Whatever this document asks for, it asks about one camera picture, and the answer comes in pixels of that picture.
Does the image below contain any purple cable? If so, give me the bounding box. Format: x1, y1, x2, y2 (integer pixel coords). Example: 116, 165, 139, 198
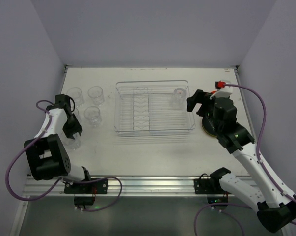
193, 81, 296, 236
4, 99, 124, 213

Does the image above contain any right black controller box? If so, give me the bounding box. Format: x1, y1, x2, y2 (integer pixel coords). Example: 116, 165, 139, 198
207, 196, 229, 206

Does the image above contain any yellow patterned plate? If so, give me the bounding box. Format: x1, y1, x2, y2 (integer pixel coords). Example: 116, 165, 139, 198
201, 117, 217, 138

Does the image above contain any aluminium front rail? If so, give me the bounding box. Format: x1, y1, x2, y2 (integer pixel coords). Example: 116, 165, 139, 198
24, 175, 261, 197

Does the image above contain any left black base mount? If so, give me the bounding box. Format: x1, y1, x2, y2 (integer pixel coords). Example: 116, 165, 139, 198
64, 178, 108, 195

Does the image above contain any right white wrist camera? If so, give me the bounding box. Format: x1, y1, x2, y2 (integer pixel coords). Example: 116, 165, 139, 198
210, 80, 233, 100

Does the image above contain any left black controller box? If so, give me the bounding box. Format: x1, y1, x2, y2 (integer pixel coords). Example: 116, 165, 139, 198
74, 197, 95, 207

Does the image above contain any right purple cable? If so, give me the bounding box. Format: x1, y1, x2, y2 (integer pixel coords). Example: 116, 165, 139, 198
193, 81, 296, 236

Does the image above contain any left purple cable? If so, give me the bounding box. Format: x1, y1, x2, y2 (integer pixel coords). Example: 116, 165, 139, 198
4, 99, 124, 213

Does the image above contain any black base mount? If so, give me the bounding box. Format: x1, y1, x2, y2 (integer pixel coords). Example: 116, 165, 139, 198
64, 178, 108, 195
193, 173, 217, 194

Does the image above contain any clear glass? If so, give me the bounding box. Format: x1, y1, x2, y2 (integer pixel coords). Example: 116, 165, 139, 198
60, 134, 81, 150
171, 88, 186, 109
67, 87, 84, 107
72, 108, 82, 124
88, 86, 105, 106
84, 106, 102, 127

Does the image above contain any clear plastic dish rack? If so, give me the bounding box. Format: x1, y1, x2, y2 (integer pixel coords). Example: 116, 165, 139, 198
114, 80, 195, 137

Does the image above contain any black controller box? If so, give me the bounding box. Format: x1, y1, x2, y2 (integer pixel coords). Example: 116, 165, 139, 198
74, 197, 95, 207
207, 196, 229, 206

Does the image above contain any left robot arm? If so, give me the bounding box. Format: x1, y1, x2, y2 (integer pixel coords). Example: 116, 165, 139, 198
24, 94, 91, 182

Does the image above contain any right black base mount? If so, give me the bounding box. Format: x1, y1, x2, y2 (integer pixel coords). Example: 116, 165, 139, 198
193, 173, 217, 194

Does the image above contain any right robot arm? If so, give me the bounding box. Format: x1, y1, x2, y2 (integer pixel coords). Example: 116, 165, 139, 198
187, 89, 296, 233

